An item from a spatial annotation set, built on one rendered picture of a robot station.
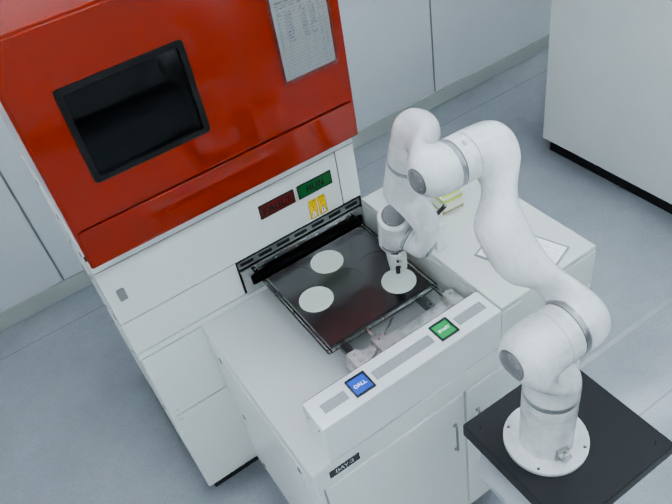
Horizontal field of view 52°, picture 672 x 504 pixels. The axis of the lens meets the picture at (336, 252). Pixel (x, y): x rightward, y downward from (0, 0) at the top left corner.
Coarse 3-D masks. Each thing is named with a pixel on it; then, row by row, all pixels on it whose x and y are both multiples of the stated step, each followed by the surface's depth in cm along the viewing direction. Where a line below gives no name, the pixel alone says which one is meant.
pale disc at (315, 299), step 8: (312, 288) 198; (320, 288) 198; (304, 296) 197; (312, 296) 196; (320, 296) 196; (328, 296) 195; (304, 304) 194; (312, 304) 194; (320, 304) 193; (328, 304) 193
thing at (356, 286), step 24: (336, 240) 212; (360, 240) 211; (360, 264) 203; (384, 264) 201; (288, 288) 200; (336, 288) 197; (360, 288) 196; (312, 312) 192; (336, 312) 190; (360, 312) 189; (384, 312) 188; (336, 336) 184
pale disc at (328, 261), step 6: (324, 252) 209; (330, 252) 209; (336, 252) 208; (312, 258) 208; (318, 258) 207; (324, 258) 207; (330, 258) 207; (336, 258) 206; (342, 258) 206; (312, 264) 206; (318, 264) 206; (324, 264) 205; (330, 264) 205; (336, 264) 204; (318, 270) 204; (324, 270) 203; (330, 270) 203
